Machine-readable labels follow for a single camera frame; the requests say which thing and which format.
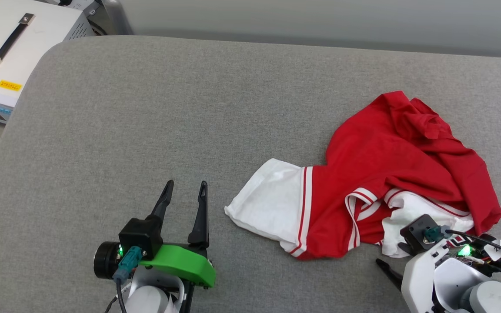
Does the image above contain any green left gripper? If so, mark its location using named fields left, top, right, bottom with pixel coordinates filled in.
left=94, top=180, right=217, bottom=289

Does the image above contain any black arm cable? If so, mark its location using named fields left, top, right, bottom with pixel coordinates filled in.
left=444, top=229, right=501, bottom=288
left=104, top=246, right=144, bottom=313

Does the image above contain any grey metal partition post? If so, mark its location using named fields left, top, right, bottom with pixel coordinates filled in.
left=98, top=0, right=134, bottom=36

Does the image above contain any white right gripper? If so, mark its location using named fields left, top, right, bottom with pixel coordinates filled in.
left=375, top=234, right=501, bottom=313

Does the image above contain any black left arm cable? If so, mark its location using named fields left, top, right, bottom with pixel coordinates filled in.
left=104, top=246, right=144, bottom=313

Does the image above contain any white equipment box black handle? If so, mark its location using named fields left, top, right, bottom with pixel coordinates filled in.
left=0, top=0, right=97, bottom=125

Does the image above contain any red and white basketball jersey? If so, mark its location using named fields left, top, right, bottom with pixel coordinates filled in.
left=224, top=90, right=501, bottom=261

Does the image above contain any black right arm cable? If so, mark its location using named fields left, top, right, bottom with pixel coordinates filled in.
left=444, top=229, right=501, bottom=288

